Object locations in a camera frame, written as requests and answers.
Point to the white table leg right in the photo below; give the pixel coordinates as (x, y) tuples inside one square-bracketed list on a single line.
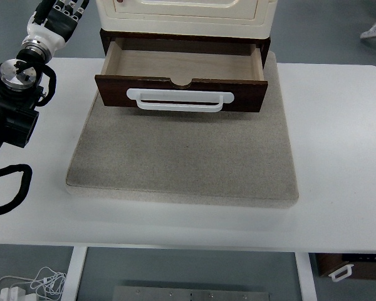
[(305, 277)]

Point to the beige square cushion mat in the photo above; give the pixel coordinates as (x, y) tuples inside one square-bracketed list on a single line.
[(223, 158)]

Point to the white table leg left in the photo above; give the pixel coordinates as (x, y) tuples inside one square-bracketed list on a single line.
[(74, 273)]

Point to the white drawer handle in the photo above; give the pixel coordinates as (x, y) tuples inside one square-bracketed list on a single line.
[(179, 100)]

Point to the white power adapter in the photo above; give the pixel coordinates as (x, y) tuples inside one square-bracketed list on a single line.
[(12, 294)]

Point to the dark wooden drawer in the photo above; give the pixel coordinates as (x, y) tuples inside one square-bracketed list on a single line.
[(123, 69)]

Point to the cream upper cabinet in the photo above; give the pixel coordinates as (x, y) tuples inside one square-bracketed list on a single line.
[(227, 19)]

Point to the brown box with white handle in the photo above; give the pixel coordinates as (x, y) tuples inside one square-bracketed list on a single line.
[(339, 266)]

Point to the white table leg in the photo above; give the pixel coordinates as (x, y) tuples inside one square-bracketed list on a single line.
[(305, 277), (74, 273)]

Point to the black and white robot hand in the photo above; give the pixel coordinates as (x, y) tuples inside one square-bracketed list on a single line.
[(49, 29)]

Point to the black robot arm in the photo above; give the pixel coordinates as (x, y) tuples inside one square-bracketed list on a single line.
[(24, 85)]

